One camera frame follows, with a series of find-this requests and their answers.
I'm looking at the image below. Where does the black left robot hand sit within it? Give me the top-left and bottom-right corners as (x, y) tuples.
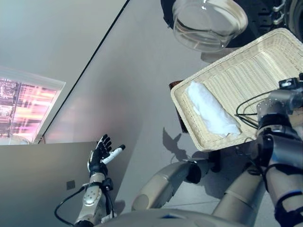
(87, 134), (126, 176)

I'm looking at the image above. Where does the white garment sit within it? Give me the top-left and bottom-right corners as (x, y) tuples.
(184, 80), (242, 138)

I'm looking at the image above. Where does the dark flat panel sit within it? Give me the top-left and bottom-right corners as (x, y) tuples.
(0, 141), (98, 227)

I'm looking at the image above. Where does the pink lit window panel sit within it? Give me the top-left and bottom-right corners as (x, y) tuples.
(0, 66), (66, 145)

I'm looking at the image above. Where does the grey robot torso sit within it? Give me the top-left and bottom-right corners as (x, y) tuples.
(94, 208), (237, 227)

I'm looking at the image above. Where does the brown wooden stool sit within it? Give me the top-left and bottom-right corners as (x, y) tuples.
(168, 80), (190, 133)

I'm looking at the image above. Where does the silver right robot leg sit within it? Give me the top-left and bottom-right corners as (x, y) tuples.
(212, 165), (266, 227)

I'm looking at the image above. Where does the white wicker basket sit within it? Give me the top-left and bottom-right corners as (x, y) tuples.
(170, 27), (303, 152)

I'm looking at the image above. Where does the round glass washer door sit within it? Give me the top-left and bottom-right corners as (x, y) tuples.
(160, 0), (250, 53)

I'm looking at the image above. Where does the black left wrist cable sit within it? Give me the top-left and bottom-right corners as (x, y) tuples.
(54, 184), (117, 227)

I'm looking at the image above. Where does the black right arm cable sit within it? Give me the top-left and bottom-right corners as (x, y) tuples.
(235, 91), (268, 176)

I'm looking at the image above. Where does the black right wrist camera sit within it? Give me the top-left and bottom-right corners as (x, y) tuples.
(278, 77), (299, 89)

